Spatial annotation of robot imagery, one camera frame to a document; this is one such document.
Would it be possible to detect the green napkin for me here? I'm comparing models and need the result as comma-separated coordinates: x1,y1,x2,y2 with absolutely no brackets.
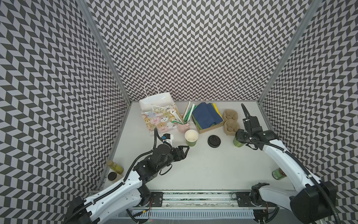
192,116,202,130

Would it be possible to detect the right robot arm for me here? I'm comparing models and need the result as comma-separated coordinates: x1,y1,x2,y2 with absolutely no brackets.
234,105,341,224

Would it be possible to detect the dark blue napkin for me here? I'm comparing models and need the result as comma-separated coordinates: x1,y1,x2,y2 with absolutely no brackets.
192,102,222,129

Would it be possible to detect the stack of pulp cup carriers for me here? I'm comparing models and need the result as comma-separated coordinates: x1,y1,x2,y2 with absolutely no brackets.
222,109,240,136

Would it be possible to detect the brown tea bottle yellow cap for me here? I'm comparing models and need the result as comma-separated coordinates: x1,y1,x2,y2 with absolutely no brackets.
272,168,286,180

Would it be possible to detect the cartoon animal paper bag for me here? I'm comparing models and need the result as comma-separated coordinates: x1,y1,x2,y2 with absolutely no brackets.
139,82,178,135

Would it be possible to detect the pink metal bucket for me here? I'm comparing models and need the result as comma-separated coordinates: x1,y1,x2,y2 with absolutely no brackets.
177,122,190,134

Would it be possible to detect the metal base rail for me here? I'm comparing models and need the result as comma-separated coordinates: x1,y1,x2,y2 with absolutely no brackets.
83,189,317,224

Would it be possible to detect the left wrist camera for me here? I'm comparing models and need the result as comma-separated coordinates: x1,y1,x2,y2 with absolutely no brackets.
162,133,174,144

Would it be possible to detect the black round cap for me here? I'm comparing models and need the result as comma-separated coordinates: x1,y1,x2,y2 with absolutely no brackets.
107,172,118,182

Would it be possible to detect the green paper cup stack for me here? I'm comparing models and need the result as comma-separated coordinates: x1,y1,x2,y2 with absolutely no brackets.
185,130,199,147

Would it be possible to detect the cardboard napkin box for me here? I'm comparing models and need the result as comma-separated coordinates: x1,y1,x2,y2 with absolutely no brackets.
195,121,224,134

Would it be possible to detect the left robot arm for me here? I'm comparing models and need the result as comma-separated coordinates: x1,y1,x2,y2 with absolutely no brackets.
63,129,190,224

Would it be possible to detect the yellow napkin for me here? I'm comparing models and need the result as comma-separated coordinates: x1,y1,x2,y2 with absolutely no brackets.
212,103,224,121

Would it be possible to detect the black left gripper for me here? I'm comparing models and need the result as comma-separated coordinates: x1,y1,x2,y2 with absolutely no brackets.
157,145,189,171

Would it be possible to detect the yellow-green drink bottle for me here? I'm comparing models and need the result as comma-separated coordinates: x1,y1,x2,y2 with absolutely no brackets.
107,160,124,175

